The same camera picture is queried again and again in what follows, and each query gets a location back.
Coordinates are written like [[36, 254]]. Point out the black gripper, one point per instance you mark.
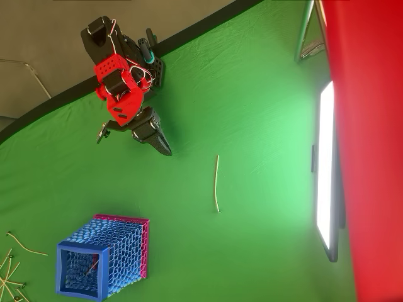
[[145, 128]]

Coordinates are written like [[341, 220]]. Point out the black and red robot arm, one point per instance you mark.
[[107, 67]]

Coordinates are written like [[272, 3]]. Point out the blue and pink lattice basket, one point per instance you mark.
[[126, 245]]

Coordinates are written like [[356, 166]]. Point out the green cloth with black rim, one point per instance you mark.
[[220, 94]]

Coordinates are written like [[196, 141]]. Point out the black monitor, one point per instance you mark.
[[325, 173]]

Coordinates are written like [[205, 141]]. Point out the chrome tube stand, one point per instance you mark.
[[304, 28]]

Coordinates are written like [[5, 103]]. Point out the small wrist camera board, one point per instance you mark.
[[102, 133]]

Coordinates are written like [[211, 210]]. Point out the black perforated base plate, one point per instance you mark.
[[159, 72]]

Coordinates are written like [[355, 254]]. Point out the red camera holder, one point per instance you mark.
[[371, 141]]

